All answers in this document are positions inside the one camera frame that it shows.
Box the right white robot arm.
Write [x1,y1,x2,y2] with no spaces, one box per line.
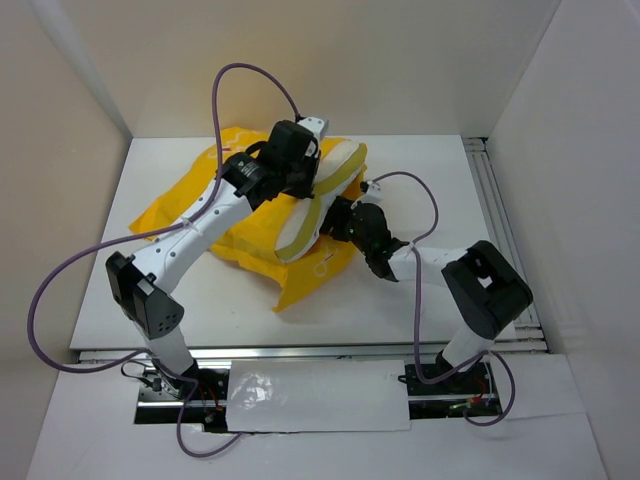
[321,197,533,392]

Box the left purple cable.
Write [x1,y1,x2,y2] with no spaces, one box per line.
[27,63,304,459]

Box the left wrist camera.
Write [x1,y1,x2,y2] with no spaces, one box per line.
[296,116,329,144]

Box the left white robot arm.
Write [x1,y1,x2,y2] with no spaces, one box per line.
[106,117,328,399]

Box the white cover plate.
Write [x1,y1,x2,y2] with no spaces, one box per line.
[226,360,410,433]

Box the aluminium front rail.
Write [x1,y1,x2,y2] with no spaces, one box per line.
[79,343,444,362]

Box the yellow pillowcase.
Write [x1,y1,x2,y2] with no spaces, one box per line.
[106,118,367,336]

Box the aluminium side rail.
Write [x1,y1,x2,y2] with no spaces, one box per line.
[462,137,549,354]

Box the cream quilted pillow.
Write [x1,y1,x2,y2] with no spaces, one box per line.
[275,140,367,263]

